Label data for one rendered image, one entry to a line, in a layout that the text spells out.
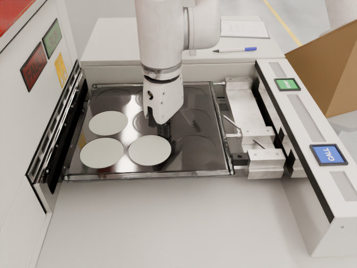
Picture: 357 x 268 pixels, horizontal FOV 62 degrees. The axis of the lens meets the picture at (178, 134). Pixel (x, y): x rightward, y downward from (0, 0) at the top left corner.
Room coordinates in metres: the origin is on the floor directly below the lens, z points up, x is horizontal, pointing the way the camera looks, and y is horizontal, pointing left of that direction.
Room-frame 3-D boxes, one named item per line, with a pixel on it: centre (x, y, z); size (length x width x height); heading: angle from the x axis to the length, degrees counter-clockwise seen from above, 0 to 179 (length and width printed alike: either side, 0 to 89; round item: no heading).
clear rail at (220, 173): (0.42, 0.06, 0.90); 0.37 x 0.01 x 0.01; 92
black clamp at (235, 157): (0.47, -0.14, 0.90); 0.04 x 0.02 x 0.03; 92
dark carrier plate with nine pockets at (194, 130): (0.60, 0.07, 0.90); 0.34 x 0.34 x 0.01; 2
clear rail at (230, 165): (0.61, -0.11, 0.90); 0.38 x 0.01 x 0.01; 2
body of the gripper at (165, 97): (0.55, 0.03, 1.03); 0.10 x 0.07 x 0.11; 149
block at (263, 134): (0.55, -0.20, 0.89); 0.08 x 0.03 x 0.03; 92
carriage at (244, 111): (0.63, -0.19, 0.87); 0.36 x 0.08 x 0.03; 2
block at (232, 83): (0.80, -0.18, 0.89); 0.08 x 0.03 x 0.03; 92
